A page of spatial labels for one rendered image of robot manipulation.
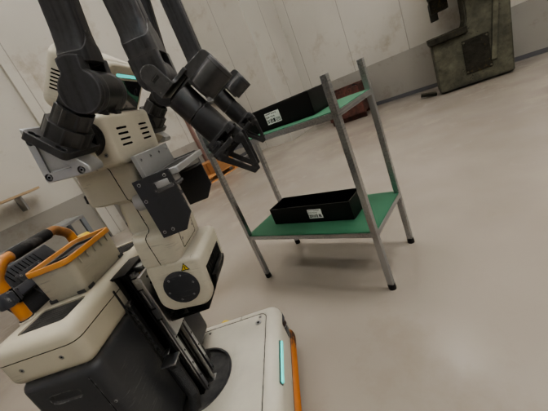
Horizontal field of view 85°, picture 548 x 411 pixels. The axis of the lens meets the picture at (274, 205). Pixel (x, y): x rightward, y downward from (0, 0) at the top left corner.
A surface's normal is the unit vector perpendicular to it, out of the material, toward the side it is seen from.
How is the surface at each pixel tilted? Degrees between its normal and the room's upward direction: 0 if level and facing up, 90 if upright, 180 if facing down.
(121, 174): 90
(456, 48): 90
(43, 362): 90
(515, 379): 0
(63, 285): 92
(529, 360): 0
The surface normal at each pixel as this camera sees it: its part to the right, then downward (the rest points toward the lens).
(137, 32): -0.03, 0.13
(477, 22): -0.38, 0.46
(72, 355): 0.00, 0.34
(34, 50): 0.75, -0.09
